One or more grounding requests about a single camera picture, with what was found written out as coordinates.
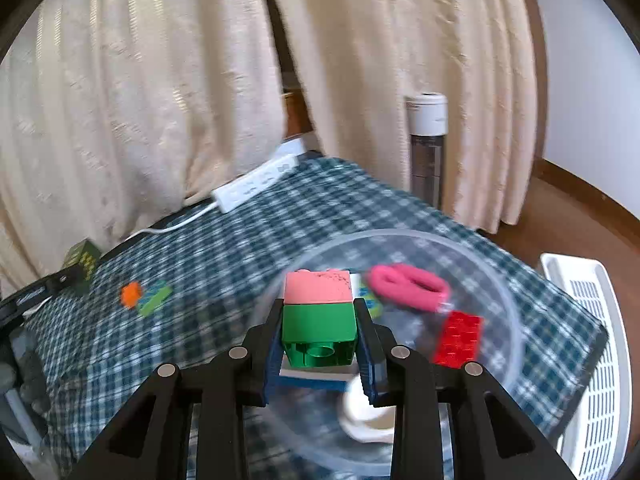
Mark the white tower fan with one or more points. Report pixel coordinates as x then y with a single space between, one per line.
426 150

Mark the dark green printed box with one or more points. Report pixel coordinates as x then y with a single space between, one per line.
82 260

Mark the red building plate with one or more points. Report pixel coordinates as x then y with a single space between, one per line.
457 340

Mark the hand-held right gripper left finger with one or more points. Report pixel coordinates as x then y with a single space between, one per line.
272 360

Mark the clear plastic bowl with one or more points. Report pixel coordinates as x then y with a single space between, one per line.
475 280

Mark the pink foam hair curler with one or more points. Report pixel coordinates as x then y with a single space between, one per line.
400 285

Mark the green building block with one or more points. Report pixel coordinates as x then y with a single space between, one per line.
317 327

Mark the white power strip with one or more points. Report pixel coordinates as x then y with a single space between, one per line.
250 182

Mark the white plastic spoon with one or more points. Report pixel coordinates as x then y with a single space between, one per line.
360 410

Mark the dark grey cloth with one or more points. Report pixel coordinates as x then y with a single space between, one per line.
25 380

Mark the blue plaid cloth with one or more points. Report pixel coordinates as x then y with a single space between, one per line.
225 260

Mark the pink building block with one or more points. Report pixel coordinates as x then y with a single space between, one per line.
315 287

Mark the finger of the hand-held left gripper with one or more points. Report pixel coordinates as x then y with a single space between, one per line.
67 280

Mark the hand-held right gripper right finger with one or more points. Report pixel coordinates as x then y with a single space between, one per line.
366 360

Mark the brown wooden frame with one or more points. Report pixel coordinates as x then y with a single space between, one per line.
295 110

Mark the white plastic basket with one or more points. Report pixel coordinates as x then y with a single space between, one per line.
590 310

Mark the cream patterned curtain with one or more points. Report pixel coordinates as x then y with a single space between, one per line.
150 85

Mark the orange building block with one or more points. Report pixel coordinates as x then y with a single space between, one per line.
131 295

